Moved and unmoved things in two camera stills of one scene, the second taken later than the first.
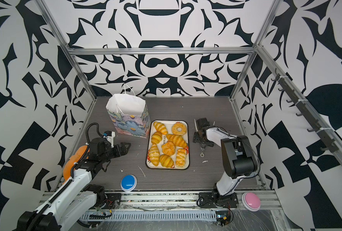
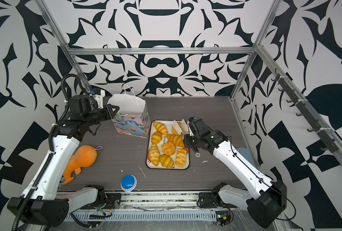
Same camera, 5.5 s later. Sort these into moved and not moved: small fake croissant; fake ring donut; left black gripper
Moved: left black gripper
Not moved: small fake croissant; fake ring donut
